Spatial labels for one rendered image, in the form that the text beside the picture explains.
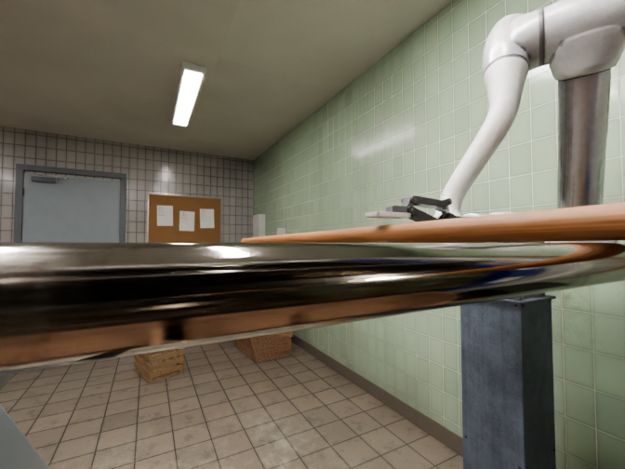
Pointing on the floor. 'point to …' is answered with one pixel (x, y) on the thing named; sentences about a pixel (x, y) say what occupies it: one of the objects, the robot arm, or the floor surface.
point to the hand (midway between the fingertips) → (386, 235)
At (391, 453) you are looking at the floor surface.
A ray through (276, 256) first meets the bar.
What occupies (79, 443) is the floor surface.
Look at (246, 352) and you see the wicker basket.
